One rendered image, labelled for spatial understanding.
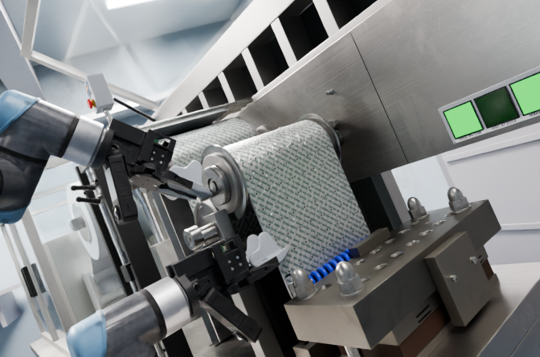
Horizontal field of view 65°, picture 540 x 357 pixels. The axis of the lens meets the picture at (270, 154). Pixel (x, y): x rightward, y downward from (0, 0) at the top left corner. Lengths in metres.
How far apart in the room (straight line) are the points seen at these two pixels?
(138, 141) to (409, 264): 0.48
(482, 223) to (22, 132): 0.77
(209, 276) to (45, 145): 0.32
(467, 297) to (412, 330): 0.11
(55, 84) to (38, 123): 3.75
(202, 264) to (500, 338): 0.44
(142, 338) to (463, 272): 0.48
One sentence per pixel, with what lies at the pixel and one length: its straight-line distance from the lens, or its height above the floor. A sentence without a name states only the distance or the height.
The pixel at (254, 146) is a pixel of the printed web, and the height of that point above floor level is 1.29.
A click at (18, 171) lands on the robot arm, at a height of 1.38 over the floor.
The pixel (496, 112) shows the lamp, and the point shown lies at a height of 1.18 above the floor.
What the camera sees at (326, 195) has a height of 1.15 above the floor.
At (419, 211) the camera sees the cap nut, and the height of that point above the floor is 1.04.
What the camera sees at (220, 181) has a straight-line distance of 0.75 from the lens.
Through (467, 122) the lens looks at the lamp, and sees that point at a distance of 0.81.
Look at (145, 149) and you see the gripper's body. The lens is 0.73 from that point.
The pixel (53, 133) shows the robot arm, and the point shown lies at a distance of 0.71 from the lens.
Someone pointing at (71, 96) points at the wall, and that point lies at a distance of 4.41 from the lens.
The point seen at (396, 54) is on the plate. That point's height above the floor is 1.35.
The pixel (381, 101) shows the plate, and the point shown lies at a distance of 0.89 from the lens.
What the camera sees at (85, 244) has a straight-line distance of 1.69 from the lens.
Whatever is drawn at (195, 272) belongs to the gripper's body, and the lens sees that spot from 0.66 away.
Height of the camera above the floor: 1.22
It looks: 3 degrees up
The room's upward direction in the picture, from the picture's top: 23 degrees counter-clockwise
